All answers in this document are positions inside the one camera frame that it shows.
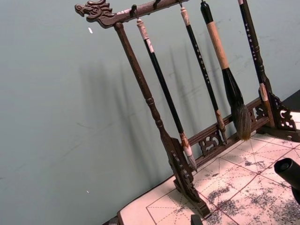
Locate dark carved wooden brush rack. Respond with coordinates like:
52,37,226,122
74,0,300,220

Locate black cylindrical handle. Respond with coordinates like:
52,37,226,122
273,157,300,205

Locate black brush with grey tip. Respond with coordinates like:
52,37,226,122
136,18,198,173

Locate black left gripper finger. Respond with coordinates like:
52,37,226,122
190,214,203,225

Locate black brush with white characters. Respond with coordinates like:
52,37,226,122
237,0,270,102

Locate white gridded calligraphy practice mat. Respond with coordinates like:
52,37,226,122
118,110,300,225

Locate thin black brush, brown tip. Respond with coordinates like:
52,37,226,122
180,7,228,145

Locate large tan-handled brush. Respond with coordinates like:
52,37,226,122
200,0,253,142

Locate plain pale wall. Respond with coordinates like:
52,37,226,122
0,0,300,225

